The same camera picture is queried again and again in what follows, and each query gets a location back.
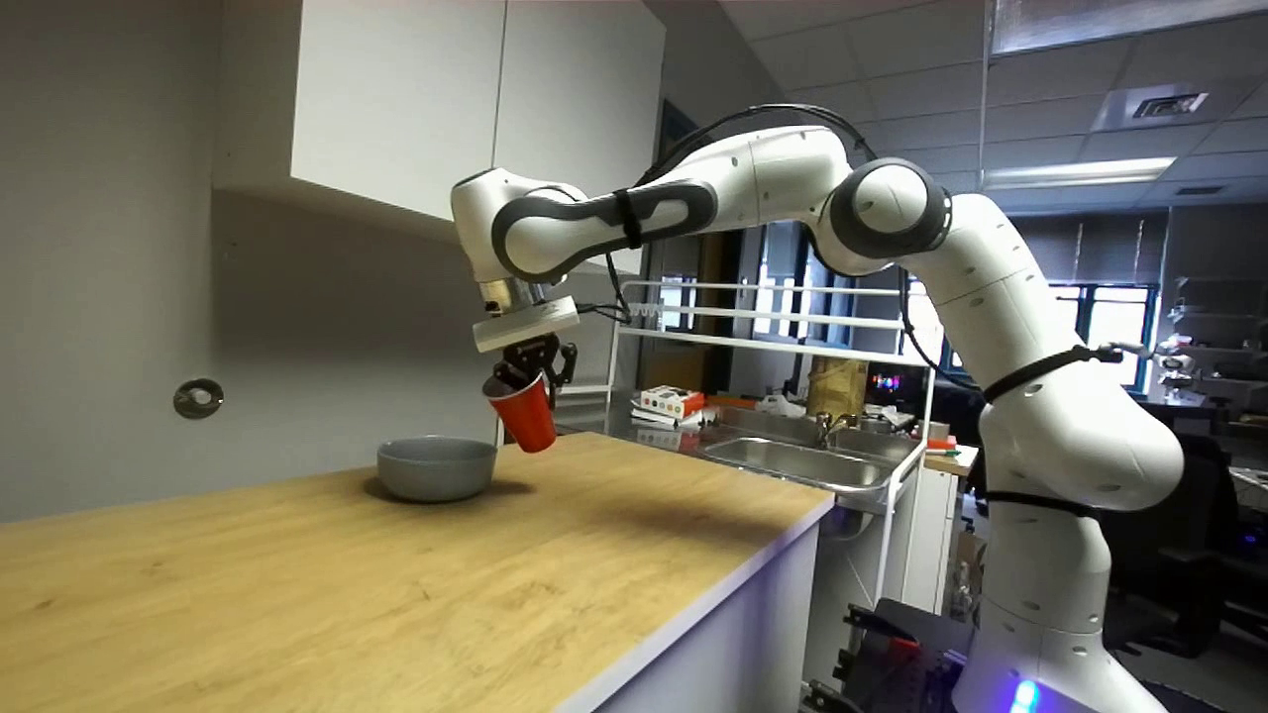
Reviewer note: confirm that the white metal sink rack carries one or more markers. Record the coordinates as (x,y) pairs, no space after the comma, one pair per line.
(767,336)

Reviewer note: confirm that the white counter base cabinet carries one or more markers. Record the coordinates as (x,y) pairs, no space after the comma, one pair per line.
(731,651)

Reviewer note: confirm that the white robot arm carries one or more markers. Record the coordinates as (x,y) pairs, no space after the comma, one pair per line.
(1062,442)

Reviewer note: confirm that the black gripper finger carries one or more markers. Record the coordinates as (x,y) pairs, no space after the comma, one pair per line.
(561,364)
(500,383)

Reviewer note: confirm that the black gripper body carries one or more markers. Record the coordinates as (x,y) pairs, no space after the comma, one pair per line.
(528,356)

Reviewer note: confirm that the white wall cabinet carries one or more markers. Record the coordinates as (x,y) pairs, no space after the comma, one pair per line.
(379,107)

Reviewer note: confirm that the grey ceramic bowl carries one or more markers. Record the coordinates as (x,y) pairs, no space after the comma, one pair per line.
(434,470)

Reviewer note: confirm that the red plastic cup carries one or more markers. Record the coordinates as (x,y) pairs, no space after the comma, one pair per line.
(528,414)

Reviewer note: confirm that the yellow bag on sink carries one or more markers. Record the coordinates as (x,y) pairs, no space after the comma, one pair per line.
(836,389)

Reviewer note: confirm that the stainless steel sink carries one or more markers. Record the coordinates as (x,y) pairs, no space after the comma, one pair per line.
(834,470)

